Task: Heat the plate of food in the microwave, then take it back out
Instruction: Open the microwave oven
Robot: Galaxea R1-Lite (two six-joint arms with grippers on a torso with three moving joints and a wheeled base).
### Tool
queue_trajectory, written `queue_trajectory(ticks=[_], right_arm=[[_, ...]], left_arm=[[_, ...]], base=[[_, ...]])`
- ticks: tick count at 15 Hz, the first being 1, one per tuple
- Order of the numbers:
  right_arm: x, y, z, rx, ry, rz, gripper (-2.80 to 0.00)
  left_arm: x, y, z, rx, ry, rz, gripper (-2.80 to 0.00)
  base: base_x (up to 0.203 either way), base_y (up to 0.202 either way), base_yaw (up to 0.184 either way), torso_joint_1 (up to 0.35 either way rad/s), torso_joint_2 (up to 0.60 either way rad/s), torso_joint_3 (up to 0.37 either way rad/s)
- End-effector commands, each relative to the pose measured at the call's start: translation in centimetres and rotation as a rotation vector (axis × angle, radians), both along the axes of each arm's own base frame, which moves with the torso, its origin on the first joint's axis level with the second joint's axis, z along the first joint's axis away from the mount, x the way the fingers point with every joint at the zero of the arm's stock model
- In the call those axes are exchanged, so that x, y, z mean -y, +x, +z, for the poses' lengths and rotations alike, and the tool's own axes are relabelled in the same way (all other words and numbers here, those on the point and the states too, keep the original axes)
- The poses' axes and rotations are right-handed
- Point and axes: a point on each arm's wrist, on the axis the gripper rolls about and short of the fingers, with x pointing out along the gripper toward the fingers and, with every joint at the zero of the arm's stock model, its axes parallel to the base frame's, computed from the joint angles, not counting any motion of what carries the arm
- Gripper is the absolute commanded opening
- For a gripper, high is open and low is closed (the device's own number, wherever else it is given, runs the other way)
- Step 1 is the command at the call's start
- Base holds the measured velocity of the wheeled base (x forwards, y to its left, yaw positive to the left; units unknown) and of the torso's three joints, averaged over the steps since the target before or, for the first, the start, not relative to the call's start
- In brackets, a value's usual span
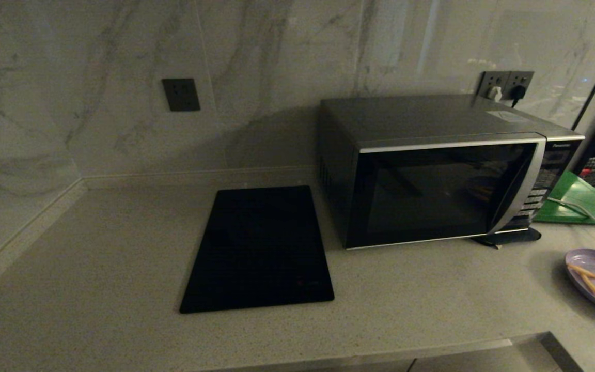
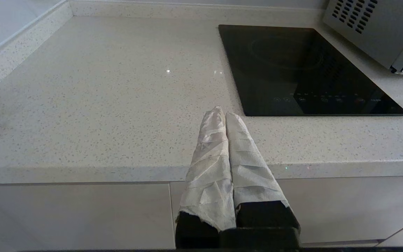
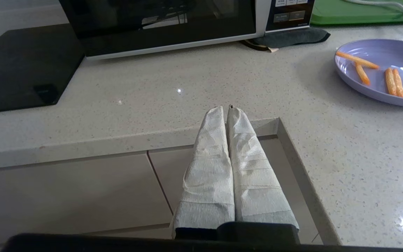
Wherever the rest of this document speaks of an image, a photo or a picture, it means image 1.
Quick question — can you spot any black silver microwave oven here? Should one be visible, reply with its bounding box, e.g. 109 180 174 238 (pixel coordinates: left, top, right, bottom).
318 94 585 250

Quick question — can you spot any black induction cooktop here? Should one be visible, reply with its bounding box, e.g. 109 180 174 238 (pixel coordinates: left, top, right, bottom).
179 185 335 314

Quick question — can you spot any white power cable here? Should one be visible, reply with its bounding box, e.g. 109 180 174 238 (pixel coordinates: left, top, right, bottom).
547 197 595 239

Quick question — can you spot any green cutting board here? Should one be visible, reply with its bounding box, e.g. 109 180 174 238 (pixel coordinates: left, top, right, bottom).
534 170 595 226

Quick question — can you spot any dark single wall socket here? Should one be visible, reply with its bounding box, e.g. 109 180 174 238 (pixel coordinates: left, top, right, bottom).
162 78 201 112

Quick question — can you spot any black stand under microwave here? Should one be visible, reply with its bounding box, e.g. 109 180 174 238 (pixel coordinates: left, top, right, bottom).
471 227 542 250

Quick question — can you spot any dark wall socket with plug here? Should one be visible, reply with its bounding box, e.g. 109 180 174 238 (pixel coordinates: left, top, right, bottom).
477 71 511 100
504 71 535 101

